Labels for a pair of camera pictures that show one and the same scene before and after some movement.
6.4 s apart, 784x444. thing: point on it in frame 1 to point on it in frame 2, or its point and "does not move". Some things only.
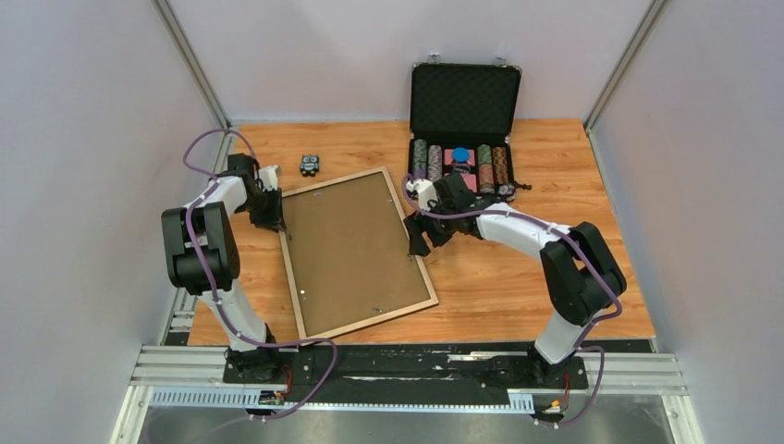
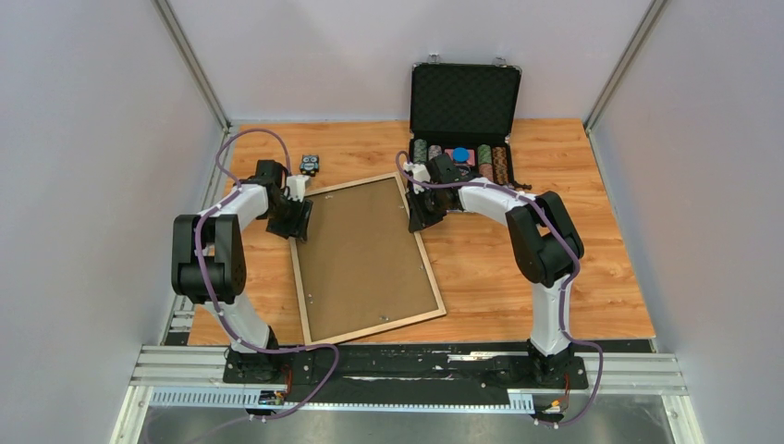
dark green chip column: [420, 159] does not move
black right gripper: [415, 225] to [421, 218]
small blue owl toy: [310, 165] does not move
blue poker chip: [460, 154] does not move
